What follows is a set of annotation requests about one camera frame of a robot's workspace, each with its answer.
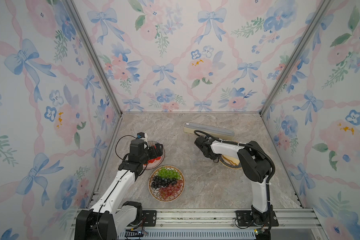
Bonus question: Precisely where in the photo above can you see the plastic wrap dispenser box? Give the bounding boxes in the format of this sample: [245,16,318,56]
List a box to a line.
[184,122,236,140]

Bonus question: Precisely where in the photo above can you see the blue yellow-rimmed plate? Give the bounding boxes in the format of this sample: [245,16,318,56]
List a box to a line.
[218,154,243,170]

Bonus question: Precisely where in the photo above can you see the clear plastic wrap sheet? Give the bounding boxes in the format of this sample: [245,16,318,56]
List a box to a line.
[217,154,243,170]

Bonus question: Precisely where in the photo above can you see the patterned fruit plate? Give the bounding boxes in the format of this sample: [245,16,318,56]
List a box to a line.
[148,166,185,202]

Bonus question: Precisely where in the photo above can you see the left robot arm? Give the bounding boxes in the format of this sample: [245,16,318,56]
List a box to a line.
[74,136,164,240]

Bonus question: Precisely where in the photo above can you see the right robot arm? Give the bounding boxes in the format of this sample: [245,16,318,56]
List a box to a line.
[195,136,276,226]

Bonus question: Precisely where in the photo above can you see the glass plate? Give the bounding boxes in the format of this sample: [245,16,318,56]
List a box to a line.
[143,141,165,170]

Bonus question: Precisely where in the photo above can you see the red strawberries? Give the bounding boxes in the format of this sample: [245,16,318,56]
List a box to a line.
[148,145,161,164]

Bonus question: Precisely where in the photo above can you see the green grapes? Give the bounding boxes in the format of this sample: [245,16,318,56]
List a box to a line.
[157,168,182,180]

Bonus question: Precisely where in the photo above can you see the black grapes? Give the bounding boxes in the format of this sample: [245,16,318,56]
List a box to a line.
[151,176,178,189]

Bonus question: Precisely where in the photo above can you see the bread slices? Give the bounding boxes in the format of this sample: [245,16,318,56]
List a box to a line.
[222,155,240,166]

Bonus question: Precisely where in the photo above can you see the red grapes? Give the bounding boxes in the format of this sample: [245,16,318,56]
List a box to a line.
[159,180,184,201]

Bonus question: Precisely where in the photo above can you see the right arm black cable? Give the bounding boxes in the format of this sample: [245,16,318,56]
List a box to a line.
[193,130,276,238]

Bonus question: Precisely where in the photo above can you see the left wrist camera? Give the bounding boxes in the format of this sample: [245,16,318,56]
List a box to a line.
[137,132,148,143]

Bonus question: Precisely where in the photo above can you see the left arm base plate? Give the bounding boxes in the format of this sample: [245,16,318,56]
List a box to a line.
[128,210,157,227]

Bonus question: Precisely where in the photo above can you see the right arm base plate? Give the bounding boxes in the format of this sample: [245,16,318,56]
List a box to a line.
[235,210,279,228]

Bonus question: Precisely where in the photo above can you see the left aluminium corner post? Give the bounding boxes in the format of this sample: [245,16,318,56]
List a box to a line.
[62,0,123,118]

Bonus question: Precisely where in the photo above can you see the aluminium corner post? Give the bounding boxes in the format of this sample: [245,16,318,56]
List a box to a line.
[62,0,123,118]
[260,0,333,117]

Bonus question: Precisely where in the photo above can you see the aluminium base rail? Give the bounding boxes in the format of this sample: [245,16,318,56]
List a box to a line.
[64,208,329,240]

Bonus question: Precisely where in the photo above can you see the right aluminium corner post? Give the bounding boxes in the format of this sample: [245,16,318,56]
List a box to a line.
[260,0,333,117]

